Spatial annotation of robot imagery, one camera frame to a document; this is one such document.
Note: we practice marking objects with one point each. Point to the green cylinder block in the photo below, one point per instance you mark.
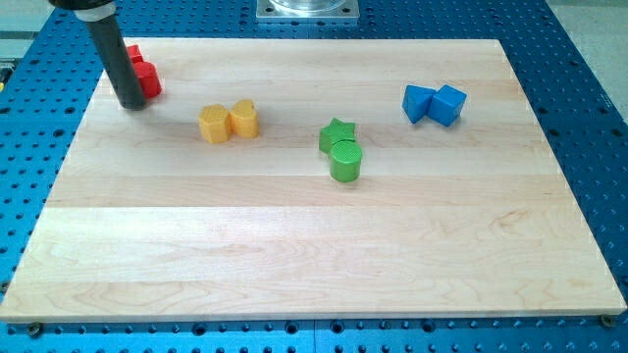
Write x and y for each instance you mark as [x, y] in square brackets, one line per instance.
[345, 157]

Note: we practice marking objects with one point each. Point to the red rounded block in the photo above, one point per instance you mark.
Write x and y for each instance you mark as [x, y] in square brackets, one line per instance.
[148, 79]

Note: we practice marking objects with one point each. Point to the yellow heart block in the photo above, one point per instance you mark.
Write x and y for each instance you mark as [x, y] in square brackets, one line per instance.
[244, 119]

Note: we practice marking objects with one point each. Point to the green star block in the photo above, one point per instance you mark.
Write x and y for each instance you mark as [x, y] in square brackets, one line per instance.
[336, 131]

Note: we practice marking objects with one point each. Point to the yellow hexagon block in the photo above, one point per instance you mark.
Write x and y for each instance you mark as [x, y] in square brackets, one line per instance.
[214, 123]

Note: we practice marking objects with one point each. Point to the red small block behind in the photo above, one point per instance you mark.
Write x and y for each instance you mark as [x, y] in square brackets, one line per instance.
[134, 54]

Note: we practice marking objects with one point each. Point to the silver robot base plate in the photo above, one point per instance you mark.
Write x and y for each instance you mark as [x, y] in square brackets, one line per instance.
[307, 9]

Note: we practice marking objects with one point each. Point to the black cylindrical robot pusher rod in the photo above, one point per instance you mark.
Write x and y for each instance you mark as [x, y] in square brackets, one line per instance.
[99, 17]

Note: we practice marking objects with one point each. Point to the blue triangular prism block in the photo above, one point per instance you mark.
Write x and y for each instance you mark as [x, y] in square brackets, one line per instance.
[416, 102]

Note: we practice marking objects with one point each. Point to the blue cube block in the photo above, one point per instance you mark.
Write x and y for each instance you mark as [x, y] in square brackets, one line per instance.
[446, 105]

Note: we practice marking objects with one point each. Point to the light wooden board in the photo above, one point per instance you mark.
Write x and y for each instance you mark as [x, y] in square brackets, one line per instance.
[148, 221]

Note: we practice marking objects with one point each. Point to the blue perforated metal table plate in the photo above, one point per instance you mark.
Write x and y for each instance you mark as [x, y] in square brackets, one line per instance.
[570, 58]

